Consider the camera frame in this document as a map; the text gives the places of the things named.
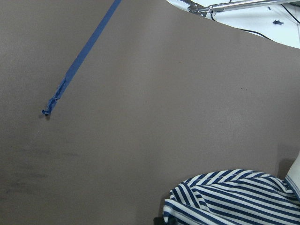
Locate blue white striped polo shirt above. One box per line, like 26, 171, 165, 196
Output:
163, 159, 300, 225

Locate chrome metal rod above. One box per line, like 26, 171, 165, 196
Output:
177, 0, 300, 17

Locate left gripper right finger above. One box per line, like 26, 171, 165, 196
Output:
167, 217, 177, 225

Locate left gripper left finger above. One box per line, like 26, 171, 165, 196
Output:
153, 217, 164, 225

